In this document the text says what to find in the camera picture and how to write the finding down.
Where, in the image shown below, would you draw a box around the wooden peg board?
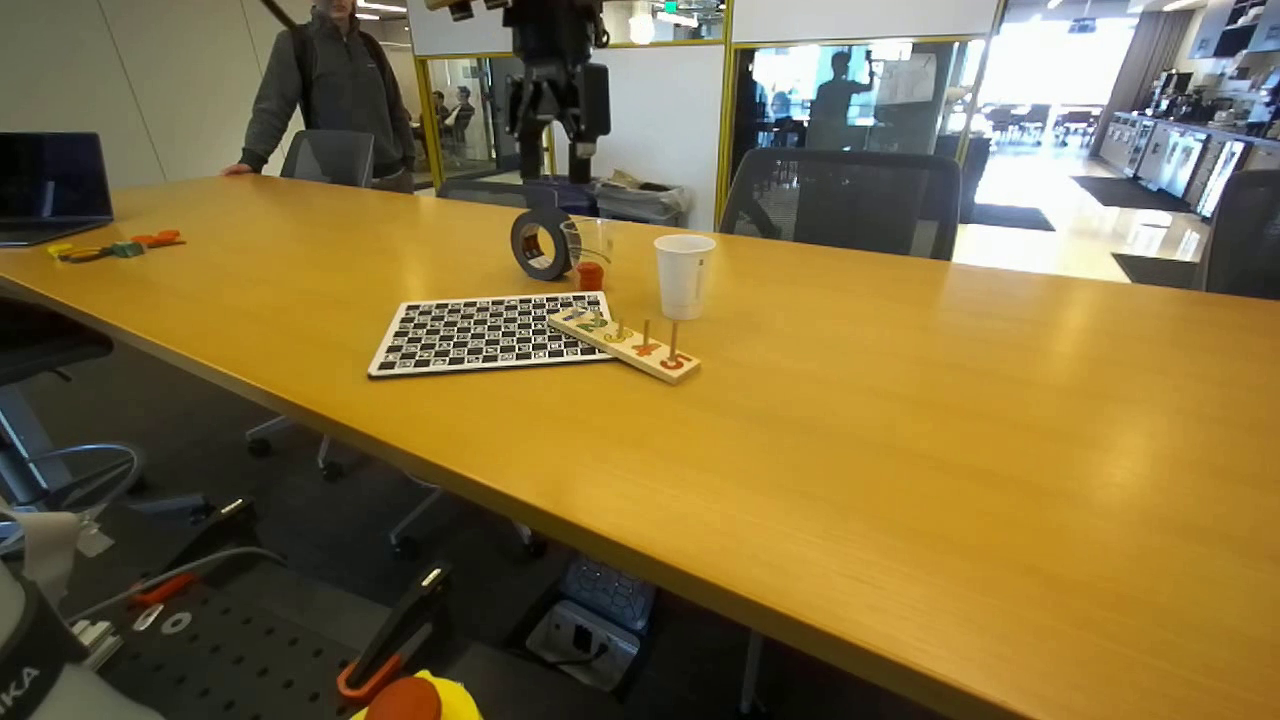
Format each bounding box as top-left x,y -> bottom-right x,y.
547,308 -> 707,389

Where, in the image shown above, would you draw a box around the kitchen counter cabinets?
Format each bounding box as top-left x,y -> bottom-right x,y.
1085,36 -> 1280,224

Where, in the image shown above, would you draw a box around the yellow red emergency stop button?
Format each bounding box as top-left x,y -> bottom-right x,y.
346,667 -> 486,720

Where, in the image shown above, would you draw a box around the white cylindrical object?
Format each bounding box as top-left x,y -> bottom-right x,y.
0,503 -> 86,606

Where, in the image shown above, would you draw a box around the dark floor mat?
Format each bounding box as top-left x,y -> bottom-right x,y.
955,201 -> 1058,234
1068,173 -> 1168,217
1112,247 -> 1213,291

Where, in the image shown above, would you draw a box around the black office chair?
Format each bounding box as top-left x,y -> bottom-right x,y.
0,291 -> 150,537

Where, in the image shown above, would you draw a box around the dark silhouette person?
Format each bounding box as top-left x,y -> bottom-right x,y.
799,49 -> 871,134

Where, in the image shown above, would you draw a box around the white cup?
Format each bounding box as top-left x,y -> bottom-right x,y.
650,233 -> 719,322

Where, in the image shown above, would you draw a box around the red handled screwdriver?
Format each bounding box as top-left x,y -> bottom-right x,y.
128,573 -> 204,613

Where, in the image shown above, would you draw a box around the gold framed glass partition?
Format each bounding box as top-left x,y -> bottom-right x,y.
403,0 -> 1008,263

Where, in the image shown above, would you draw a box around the orange handled hand tool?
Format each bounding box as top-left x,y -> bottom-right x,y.
128,224 -> 188,259

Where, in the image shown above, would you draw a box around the grey floor power box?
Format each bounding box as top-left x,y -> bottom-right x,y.
520,556 -> 658,697

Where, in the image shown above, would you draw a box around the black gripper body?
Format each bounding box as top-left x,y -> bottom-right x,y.
501,0 -> 615,149

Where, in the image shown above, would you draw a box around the clear plastic cup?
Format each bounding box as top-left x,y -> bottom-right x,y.
569,217 -> 615,294

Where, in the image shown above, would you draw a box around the black clamp with orange ring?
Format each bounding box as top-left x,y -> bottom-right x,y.
332,556 -> 456,712

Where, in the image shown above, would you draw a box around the black white checkerboard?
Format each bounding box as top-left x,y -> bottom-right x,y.
363,289 -> 627,382

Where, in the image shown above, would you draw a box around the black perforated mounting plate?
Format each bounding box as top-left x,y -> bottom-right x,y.
71,584 -> 403,720

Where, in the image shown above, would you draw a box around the black monitor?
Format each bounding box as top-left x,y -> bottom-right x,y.
0,126 -> 119,233

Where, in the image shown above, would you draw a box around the black clamp lever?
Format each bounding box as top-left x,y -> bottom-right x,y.
168,491 -> 263,578

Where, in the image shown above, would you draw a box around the man in grey sweater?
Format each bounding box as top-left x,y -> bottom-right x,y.
220,0 -> 421,188

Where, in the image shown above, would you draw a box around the grey tape roll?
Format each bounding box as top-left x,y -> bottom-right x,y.
508,206 -> 588,285

